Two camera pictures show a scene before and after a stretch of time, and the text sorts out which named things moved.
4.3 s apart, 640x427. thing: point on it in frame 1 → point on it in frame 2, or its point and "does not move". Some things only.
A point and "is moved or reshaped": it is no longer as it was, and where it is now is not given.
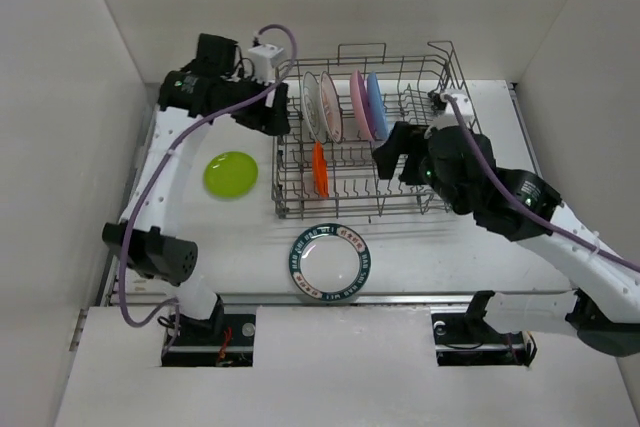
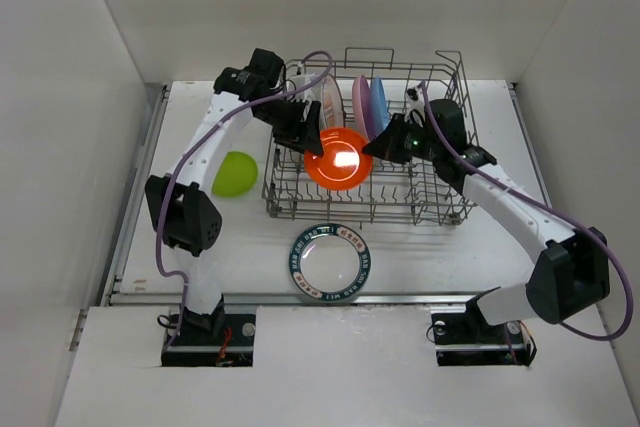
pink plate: [360, 96] does not move
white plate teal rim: [330, 261] does not move
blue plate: [376, 103] does not move
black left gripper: [278, 123] → [292, 136]
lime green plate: [230, 174] does not move
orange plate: [319, 170] is moved or reshaped
